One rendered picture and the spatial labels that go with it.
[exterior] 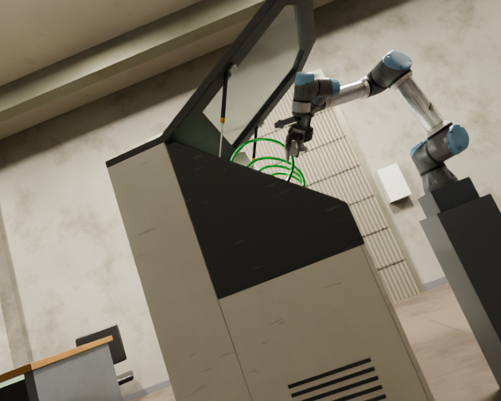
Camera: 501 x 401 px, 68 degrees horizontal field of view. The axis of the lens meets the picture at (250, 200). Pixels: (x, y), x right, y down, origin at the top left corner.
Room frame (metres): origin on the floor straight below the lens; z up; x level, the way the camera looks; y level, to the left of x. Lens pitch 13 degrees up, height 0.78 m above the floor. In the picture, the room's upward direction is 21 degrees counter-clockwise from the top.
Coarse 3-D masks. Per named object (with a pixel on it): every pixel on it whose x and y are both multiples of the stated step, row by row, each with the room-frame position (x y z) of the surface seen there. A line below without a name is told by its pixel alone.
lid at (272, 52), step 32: (288, 0) 1.38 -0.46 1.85; (256, 32) 1.36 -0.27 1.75; (288, 32) 1.60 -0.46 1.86; (224, 64) 1.35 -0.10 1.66; (256, 64) 1.58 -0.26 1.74; (288, 64) 1.85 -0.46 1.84; (192, 96) 1.38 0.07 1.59; (256, 96) 1.81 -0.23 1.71; (192, 128) 1.49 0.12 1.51; (224, 128) 1.77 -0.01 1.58
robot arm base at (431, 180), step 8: (432, 168) 1.67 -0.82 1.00; (440, 168) 1.67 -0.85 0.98; (424, 176) 1.71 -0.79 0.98; (432, 176) 1.67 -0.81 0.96; (440, 176) 1.66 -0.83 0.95; (448, 176) 1.65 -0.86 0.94; (424, 184) 1.72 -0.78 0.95; (432, 184) 1.69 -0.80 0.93; (440, 184) 1.65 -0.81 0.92; (448, 184) 1.65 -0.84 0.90; (424, 192) 1.74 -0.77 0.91
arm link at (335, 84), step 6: (318, 78) 1.36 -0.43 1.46; (324, 78) 1.37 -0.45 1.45; (330, 78) 1.38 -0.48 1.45; (324, 84) 1.36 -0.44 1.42; (330, 84) 1.37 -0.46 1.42; (336, 84) 1.38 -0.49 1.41; (318, 90) 1.36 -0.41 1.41; (324, 90) 1.37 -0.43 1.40; (330, 90) 1.38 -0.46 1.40; (336, 90) 1.39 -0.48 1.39; (318, 96) 1.39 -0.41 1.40; (324, 96) 1.40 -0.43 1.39; (330, 96) 1.42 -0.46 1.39; (312, 102) 1.45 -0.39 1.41; (318, 102) 1.44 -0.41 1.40
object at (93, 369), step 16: (64, 352) 1.91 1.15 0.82; (80, 352) 2.08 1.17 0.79; (96, 352) 2.24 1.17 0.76; (16, 368) 1.65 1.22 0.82; (32, 368) 1.65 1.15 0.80; (48, 368) 1.79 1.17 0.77; (64, 368) 1.91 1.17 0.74; (80, 368) 2.05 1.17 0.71; (96, 368) 2.20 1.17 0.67; (112, 368) 2.38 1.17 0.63; (16, 384) 2.35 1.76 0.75; (32, 384) 1.68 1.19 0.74; (48, 384) 1.76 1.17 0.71; (64, 384) 1.88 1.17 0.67; (80, 384) 2.01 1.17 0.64; (96, 384) 2.16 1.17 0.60; (112, 384) 2.33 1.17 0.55; (0, 400) 2.35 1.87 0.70; (16, 400) 2.35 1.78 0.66; (32, 400) 1.68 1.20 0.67; (48, 400) 1.74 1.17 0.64; (64, 400) 1.85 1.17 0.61; (80, 400) 1.98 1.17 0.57; (96, 400) 2.12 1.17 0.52; (112, 400) 2.28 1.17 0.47
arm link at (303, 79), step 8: (304, 72) 1.32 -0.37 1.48; (312, 72) 1.34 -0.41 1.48; (296, 80) 1.33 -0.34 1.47; (304, 80) 1.31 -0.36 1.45; (312, 80) 1.32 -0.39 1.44; (296, 88) 1.34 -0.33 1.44; (304, 88) 1.33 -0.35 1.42; (312, 88) 1.34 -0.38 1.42; (296, 96) 1.36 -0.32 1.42; (304, 96) 1.35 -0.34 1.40; (312, 96) 1.38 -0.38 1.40
